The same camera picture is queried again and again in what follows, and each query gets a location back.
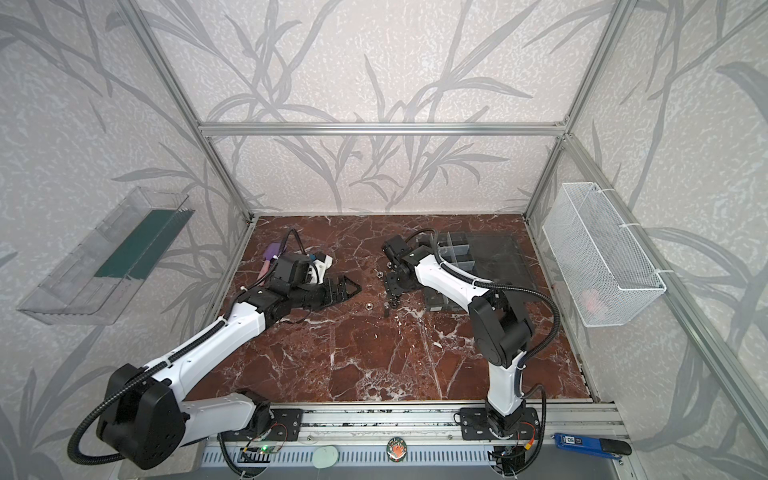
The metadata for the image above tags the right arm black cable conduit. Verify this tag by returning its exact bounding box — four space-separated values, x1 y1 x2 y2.
404 229 561 370

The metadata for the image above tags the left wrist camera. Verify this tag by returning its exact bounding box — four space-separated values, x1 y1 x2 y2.
271 252 333 287

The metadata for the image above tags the white oval puck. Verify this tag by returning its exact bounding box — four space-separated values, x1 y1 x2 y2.
311 445 340 470

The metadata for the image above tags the round red sticker button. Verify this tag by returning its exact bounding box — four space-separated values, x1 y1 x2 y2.
386 437 407 463

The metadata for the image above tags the clear wall tray green mat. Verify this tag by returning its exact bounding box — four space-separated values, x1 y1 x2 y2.
17 187 194 326

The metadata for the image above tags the aluminium frame post right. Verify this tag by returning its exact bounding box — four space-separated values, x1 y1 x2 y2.
523 0 637 223

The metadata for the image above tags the aluminium frame crossbar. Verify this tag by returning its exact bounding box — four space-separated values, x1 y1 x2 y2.
198 122 565 137

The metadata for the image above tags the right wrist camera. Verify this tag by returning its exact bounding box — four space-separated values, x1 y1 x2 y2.
382 235 412 265

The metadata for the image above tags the aluminium frame post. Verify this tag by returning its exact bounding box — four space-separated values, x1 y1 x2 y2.
117 0 254 222
523 0 637 223

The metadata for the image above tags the clear compartment organizer box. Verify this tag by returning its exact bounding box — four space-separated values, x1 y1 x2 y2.
438 232 537 290

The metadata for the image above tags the aluminium frame post left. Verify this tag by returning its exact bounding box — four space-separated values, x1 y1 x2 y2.
117 0 254 222

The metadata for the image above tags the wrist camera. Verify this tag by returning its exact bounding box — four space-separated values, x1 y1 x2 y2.
382 235 412 265
271 252 333 287

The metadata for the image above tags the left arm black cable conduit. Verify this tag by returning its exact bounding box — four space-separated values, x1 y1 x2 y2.
66 317 226 467

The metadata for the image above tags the purple pink spatula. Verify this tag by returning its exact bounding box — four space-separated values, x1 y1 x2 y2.
259 242 281 277

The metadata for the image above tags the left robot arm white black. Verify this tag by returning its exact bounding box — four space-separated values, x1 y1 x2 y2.
95 275 362 470

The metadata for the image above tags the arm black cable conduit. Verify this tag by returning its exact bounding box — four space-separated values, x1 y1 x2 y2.
66 317 226 467
404 229 561 370

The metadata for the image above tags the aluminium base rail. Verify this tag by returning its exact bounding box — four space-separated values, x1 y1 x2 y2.
119 401 631 475

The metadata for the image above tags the white wire mesh basket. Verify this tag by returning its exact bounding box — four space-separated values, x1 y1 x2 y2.
543 182 667 328

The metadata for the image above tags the blue black handheld tool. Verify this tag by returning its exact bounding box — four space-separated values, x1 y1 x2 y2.
553 433 633 460

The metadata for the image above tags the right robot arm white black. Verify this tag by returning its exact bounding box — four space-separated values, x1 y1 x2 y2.
384 246 551 439

